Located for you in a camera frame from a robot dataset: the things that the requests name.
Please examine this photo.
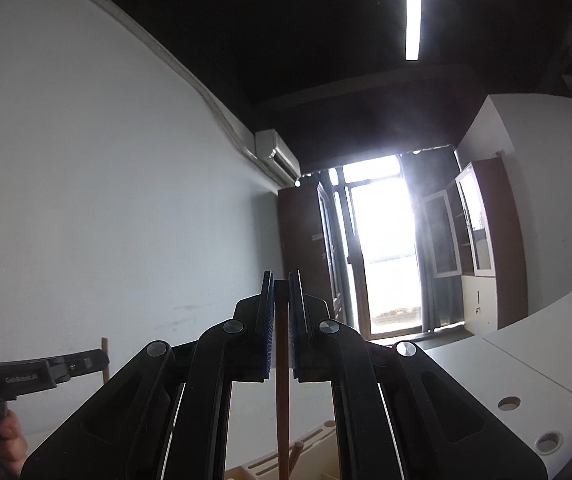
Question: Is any cream plastic utensil holder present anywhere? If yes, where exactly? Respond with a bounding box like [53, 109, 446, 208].
[223, 419, 339, 480]

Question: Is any long wooden utensil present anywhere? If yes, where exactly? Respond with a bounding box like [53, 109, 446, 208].
[275, 280, 291, 480]
[101, 336, 113, 387]

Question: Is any wooden glass door cabinet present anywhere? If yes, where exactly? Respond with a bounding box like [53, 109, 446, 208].
[422, 157, 528, 337]

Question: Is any person's left hand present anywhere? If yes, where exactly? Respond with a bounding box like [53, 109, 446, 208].
[0, 407, 29, 477]

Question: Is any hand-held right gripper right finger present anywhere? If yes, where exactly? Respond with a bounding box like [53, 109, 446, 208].
[287, 269, 549, 480]

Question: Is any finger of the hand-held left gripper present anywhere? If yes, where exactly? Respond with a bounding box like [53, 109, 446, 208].
[47, 348, 111, 384]

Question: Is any bright glass balcony door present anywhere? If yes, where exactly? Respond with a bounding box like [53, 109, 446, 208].
[333, 155, 425, 337]

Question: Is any white wall conduit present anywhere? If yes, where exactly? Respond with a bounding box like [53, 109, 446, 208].
[126, 20, 273, 177]

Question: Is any brown wooden wardrobe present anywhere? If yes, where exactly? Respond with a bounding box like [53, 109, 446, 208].
[277, 180, 353, 332]

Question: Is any ceiling light strip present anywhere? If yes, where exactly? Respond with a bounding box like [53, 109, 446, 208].
[404, 0, 423, 61]

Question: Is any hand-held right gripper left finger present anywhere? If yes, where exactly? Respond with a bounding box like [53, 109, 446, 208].
[20, 270, 276, 480]

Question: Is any short brown wooden stick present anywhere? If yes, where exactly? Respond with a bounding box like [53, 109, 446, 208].
[286, 442, 303, 477]

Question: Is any white air conditioner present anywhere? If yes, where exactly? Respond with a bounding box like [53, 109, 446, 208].
[254, 129, 301, 187]

